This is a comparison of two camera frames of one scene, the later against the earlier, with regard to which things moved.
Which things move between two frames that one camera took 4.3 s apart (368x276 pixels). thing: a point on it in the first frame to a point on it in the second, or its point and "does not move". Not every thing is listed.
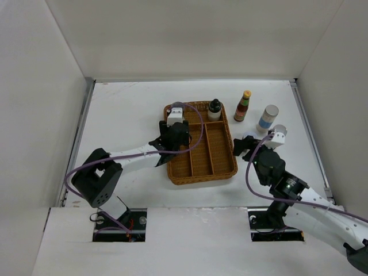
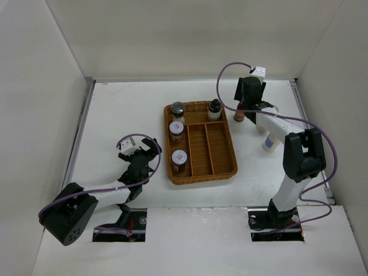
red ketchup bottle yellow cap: x=240 y=112 does not move
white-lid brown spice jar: x=250 y=133 to x=179 y=159
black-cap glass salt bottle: x=214 y=109 does not move
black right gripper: x=240 y=145 to x=238 y=96
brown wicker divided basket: x=210 y=154 does not move
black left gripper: x=164 y=128 to x=152 y=144
